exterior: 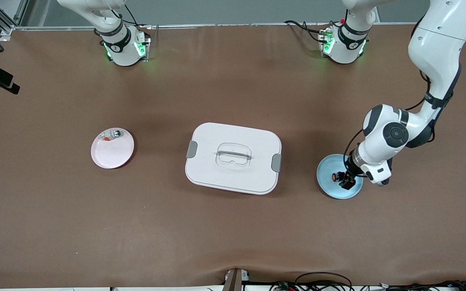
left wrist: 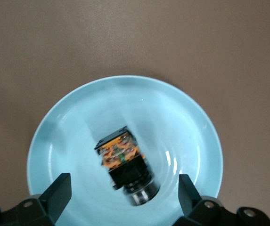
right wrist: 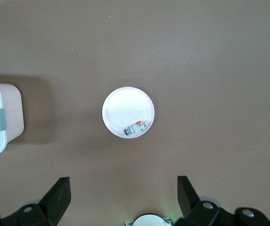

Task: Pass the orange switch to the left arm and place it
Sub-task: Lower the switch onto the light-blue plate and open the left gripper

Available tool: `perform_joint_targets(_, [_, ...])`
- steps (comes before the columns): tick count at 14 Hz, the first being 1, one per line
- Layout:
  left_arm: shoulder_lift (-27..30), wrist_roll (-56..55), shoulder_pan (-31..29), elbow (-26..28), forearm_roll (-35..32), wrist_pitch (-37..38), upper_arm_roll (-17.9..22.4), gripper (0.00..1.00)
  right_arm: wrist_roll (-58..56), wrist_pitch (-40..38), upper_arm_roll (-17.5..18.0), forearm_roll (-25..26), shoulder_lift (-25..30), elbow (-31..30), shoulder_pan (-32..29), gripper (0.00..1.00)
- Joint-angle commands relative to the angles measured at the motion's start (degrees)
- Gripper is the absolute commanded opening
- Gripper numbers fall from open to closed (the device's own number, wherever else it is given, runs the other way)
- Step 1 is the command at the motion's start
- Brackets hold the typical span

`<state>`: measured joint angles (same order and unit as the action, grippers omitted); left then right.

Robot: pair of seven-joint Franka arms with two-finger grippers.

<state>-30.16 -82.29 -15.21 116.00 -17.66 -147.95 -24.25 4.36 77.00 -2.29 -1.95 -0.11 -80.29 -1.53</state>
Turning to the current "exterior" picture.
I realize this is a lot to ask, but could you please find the black right base cable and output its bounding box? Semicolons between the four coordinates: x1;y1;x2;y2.
112;8;140;29

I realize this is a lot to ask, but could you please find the white and green push-button switch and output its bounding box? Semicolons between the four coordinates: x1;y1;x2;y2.
100;129;123;142

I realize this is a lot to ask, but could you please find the pale pink round plate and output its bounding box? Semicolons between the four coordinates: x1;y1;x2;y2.
91;128;135;169

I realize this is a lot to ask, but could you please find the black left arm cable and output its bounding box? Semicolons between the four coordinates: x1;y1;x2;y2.
343;71;434;178

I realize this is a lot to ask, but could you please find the brown wedge bracket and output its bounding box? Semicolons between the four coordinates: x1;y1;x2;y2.
222;268;250;291

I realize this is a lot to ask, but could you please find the white lidded storage box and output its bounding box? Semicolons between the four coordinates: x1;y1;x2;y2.
185;123;282;195

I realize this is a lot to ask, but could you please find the tangled black cable bundle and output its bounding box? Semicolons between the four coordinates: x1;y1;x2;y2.
269;272;466;291

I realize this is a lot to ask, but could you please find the aluminium frame post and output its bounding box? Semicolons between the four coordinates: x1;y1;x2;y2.
0;0;29;37

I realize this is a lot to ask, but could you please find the black base cable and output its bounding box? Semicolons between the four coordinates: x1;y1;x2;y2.
285;20;330;43
112;8;140;29

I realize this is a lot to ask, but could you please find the black left base cable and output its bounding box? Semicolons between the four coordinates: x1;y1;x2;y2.
285;20;330;43

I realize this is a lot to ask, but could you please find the silver table edge rail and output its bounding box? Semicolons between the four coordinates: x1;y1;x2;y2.
15;23;419;30

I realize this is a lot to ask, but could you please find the light blue round plate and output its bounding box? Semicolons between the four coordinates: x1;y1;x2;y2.
316;153;364;199

